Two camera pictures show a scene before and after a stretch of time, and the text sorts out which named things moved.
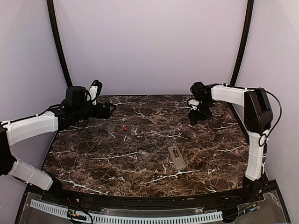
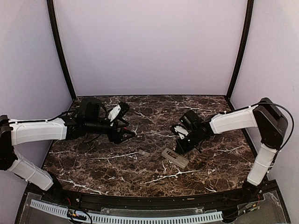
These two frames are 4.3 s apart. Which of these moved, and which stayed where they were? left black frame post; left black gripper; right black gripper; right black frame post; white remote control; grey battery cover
Moved: white remote control; left black gripper; right black gripper
Stayed: grey battery cover; left black frame post; right black frame post
